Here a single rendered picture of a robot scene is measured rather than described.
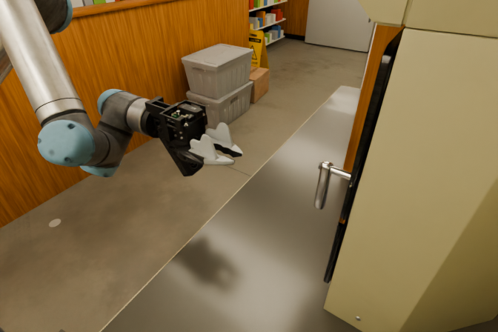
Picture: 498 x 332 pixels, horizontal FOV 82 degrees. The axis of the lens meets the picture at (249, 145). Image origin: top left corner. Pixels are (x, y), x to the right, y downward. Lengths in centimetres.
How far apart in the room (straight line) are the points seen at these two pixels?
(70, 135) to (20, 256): 171
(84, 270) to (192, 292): 139
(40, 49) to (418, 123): 59
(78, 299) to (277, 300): 140
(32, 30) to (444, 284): 74
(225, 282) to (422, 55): 49
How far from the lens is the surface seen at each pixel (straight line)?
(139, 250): 192
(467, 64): 30
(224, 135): 55
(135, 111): 64
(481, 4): 29
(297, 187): 79
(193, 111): 55
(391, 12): 29
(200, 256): 65
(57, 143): 56
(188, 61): 268
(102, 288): 185
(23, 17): 67
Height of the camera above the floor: 147
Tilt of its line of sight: 34 degrees down
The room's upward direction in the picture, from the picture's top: straight up
